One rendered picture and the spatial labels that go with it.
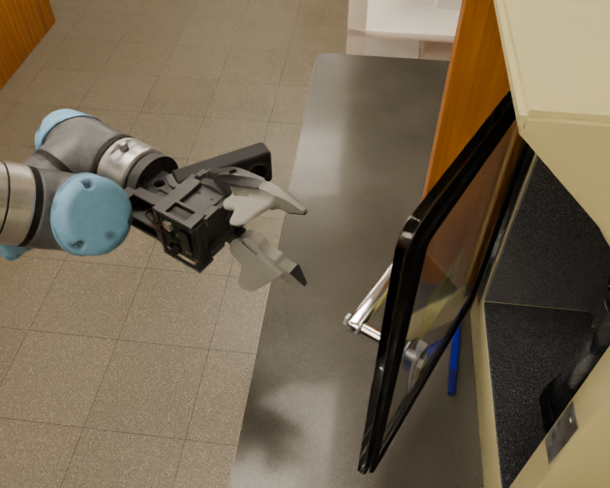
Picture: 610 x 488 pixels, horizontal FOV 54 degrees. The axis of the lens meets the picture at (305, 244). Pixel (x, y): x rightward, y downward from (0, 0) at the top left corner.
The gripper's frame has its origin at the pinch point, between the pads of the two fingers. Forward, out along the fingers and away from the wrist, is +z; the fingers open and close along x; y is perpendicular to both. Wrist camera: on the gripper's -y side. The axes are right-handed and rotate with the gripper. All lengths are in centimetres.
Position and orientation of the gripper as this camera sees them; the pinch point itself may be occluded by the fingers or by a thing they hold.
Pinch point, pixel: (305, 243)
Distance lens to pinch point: 61.3
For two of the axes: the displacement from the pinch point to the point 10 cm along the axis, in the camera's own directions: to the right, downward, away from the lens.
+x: 0.0, -6.6, -7.5
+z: 8.3, 4.2, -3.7
